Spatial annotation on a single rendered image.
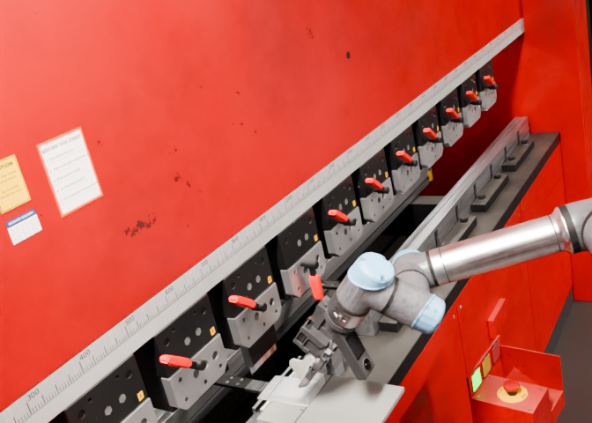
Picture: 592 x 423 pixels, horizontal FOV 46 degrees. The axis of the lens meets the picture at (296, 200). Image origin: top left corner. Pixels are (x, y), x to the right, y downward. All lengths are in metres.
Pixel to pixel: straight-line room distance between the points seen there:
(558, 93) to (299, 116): 1.94
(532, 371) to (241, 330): 0.87
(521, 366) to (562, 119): 1.63
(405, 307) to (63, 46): 0.73
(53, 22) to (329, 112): 0.79
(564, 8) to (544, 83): 0.33
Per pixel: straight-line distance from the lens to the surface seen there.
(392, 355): 1.87
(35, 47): 1.08
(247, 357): 1.52
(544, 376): 1.98
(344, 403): 1.53
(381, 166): 1.92
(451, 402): 2.19
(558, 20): 3.27
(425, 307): 1.33
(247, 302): 1.36
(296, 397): 1.57
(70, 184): 1.10
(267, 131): 1.47
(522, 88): 3.37
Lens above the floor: 1.90
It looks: 20 degrees down
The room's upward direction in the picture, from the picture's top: 13 degrees counter-clockwise
